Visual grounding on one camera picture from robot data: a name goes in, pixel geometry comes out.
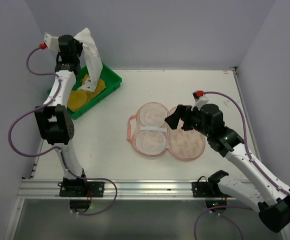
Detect carrot print laundry bag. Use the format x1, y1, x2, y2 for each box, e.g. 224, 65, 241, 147
126, 102, 206, 162

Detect green plastic tray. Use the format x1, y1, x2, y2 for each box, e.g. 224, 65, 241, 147
47, 62, 123, 120

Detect yellow bra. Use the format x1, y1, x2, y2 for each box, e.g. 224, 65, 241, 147
67, 74, 106, 113

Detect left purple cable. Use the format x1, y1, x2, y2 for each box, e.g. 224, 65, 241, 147
8, 47, 118, 217

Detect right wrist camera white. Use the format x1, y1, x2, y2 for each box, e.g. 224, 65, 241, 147
191, 90, 209, 111

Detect aluminium mounting rail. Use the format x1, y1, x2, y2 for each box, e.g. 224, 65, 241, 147
16, 179, 199, 200

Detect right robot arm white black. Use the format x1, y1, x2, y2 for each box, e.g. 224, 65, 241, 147
165, 104, 290, 233

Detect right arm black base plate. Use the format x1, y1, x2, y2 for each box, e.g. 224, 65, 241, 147
191, 176, 227, 208

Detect white bra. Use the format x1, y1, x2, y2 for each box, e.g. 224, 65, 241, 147
74, 28, 103, 92

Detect purple cable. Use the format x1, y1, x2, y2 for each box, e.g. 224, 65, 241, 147
194, 91, 290, 240
8, 47, 118, 217

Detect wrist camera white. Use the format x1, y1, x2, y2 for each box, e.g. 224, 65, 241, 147
191, 90, 209, 111
39, 32, 60, 52

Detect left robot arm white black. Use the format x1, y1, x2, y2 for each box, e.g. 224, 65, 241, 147
35, 34, 86, 189

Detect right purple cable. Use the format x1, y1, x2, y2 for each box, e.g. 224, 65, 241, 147
194, 91, 290, 240

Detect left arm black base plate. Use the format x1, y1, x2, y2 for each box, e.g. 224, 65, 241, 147
58, 178, 104, 212

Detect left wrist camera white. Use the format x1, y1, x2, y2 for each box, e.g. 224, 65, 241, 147
39, 32, 60, 52

